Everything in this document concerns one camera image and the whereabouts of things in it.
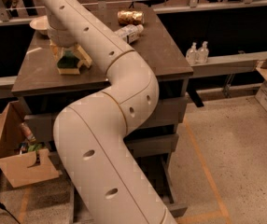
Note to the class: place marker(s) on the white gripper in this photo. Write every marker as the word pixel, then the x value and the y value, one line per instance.
pixel 60 36

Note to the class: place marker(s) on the green yellow sponge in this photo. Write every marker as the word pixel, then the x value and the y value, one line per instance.
pixel 68 66

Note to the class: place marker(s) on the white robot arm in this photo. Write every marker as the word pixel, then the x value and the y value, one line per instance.
pixel 124 196

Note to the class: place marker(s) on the grey top drawer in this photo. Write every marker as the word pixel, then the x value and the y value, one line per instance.
pixel 166 116

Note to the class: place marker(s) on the white ceramic bowl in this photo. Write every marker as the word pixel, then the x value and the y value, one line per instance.
pixel 40 24

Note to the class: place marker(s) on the white plastic bottle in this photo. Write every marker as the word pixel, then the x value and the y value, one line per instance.
pixel 130 32

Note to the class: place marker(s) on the gold crumpled can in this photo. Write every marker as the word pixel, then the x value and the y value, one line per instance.
pixel 130 17

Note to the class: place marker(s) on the snack packet in box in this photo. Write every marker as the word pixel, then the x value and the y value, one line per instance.
pixel 27 132

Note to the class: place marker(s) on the clear sanitizer bottle left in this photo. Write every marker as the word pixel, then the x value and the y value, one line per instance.
pixel 191 54

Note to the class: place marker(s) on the clear sanitizer bottle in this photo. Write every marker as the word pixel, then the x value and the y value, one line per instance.
pixel 203 52
pixel 191 54

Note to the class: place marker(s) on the brown cardboard box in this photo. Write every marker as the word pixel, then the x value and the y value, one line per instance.
pixel 21 169

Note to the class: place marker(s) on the clear sanitizer bottle right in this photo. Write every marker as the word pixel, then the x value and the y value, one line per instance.
pixel 203 52

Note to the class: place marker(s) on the grey metal rail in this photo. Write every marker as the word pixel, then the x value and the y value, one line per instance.
pixel 230 64

